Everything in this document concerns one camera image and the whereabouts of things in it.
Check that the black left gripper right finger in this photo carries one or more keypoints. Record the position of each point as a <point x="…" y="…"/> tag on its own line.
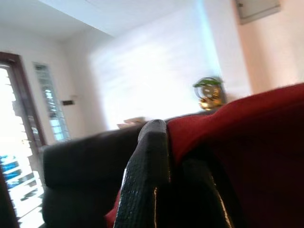
<point x="204" y="194"/>

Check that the glass block window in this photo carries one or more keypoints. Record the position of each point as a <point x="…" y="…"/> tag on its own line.
<point x="52" y="107"/>

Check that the gold round ornament green leaves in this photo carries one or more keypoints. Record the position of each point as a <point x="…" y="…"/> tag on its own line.
<point x="210" y="95"/>

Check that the beige stacked items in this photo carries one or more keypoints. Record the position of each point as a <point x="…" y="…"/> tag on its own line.
<point x="131" y="122"/>

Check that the dark wall switch plate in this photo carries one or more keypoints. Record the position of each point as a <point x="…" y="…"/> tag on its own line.
<point x="68" y="102"/>

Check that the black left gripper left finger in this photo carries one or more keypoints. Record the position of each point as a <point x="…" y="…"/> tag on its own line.
<point x="145" y="178"/>

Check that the grey wall panel box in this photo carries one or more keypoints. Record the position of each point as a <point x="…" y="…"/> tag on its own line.
<point x="259" y="10"/>

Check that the red pillow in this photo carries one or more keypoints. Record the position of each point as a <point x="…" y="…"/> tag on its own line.
<point x="249" y="130"/>

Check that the grey-brown fabric sofa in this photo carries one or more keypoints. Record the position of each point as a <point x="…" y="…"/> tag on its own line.
<point x="83" y="166"/>

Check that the brown wooden door frame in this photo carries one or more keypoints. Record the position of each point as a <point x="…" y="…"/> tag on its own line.
<point x="28" y="107"/>

